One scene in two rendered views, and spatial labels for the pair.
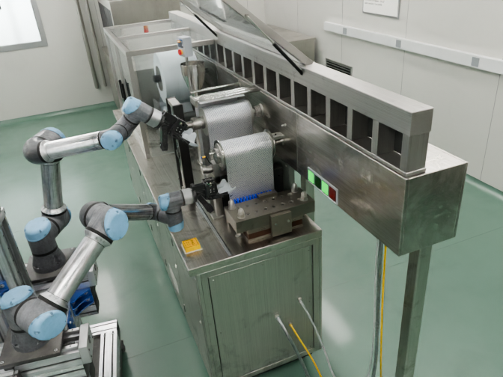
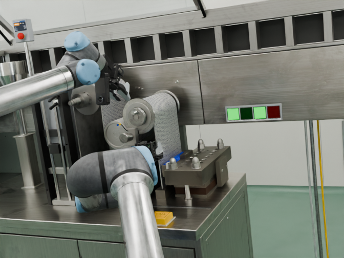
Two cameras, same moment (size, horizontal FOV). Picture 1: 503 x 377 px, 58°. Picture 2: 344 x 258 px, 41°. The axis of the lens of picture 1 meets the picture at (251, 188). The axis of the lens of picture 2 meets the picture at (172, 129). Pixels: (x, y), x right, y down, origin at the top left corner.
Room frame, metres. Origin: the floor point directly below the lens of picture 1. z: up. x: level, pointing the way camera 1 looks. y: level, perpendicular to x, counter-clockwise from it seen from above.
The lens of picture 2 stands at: (0.58, 1.34, 1.51)
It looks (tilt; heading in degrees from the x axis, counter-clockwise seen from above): 10 degrees down; 315
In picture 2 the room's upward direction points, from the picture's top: 7 degrees counter-clockwise
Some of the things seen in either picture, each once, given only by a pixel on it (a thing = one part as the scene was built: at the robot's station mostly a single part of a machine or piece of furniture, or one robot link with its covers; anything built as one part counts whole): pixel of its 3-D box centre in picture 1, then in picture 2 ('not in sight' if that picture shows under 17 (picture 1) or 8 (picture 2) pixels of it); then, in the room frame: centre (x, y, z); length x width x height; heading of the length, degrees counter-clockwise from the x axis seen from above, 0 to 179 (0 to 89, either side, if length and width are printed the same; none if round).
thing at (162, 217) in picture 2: (191, 244); (160, 217); (1.74, 0.30, 0.91); 0.07 x 0.07 x 0.02; 20
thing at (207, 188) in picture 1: (203, 190); (143, 154); (1.88, 0.22, 1.12); 0.12 x 0.08 x 0.09; 110
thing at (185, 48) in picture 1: (183, 46); (22, 30); (2.50, 0.30, 1.66); 0.07 x 0.07 x 0.10; 36
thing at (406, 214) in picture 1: (253, 96); (71, 99); (2.74, -0.06, 1.29); 3.10 x 0.28 x 0.30; 20
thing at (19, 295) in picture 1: (21, 306); not in sight; (1.33, 0.90, 0.98); 0.13 x 0.12 x 0.14; 53
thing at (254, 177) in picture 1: (251, 179); (168, 141); (1.96, 0.00, 1.11); 0.23 x 0.01 x 0.18; 110
